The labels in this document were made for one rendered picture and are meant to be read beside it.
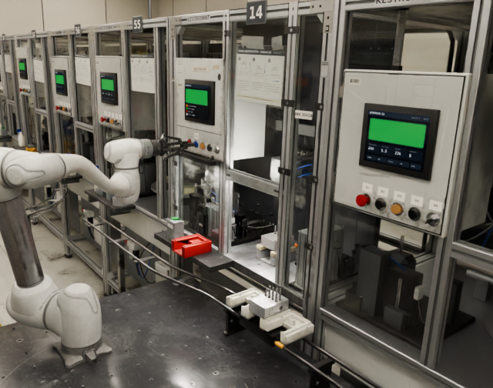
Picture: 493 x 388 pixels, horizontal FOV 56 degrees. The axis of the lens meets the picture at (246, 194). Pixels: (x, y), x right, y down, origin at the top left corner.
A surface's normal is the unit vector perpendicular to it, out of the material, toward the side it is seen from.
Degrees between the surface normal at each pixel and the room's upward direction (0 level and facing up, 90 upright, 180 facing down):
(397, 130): 90
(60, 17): 90
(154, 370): 0
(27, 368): 0
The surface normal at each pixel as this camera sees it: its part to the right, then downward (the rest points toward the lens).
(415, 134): -0.78, 0.14
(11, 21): 0.62, 0.23
